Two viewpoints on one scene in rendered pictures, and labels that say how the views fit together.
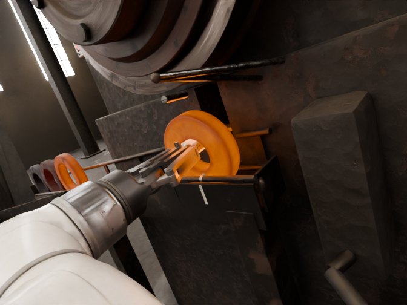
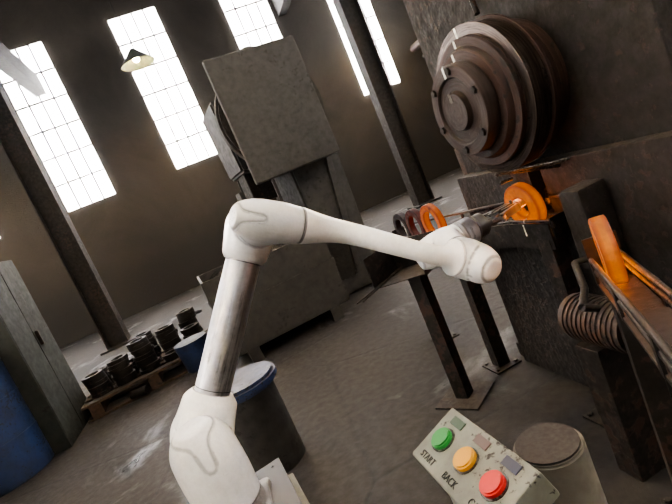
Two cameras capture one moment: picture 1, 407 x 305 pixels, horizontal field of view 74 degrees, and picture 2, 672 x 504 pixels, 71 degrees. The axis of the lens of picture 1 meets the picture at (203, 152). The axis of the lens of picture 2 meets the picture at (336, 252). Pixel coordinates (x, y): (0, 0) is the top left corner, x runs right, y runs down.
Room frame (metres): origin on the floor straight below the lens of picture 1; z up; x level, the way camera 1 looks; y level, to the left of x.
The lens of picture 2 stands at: (-1.11, -0.27, 1.08)
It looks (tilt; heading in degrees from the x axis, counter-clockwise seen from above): 8 degrees down; 32
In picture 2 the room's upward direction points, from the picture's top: 23 degrees counter-clockwise
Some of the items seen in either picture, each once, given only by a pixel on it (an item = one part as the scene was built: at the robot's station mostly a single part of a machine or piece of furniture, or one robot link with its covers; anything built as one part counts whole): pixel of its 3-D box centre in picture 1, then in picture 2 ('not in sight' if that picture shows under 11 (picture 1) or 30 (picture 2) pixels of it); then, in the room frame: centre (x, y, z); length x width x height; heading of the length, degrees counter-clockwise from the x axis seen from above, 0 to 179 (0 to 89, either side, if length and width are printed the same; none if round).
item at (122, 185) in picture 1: (134, 187); (485, 222); (0.38, 0.11, 0.77); 0.09 x 0.08 x 0.07; 135
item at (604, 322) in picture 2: not in sight; (627, 389); (0.17, -0.14, 0.27); 0.22 x 0.13 x 0.53; 45
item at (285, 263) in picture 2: not in sight; (271, 290); (1.96, 2.43, 0.39); 1.03 x 0.83 x 0.79; 139
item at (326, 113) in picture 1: (347, 183); (594, 224); (0.34, -0.18, 0.68); 0.11 x 0.08 x 0.24; 135
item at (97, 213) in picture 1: (91, 218); (466, 232); (0.33, 0.17, 0.76); 0.09 x 0.06 x 0.09; 45
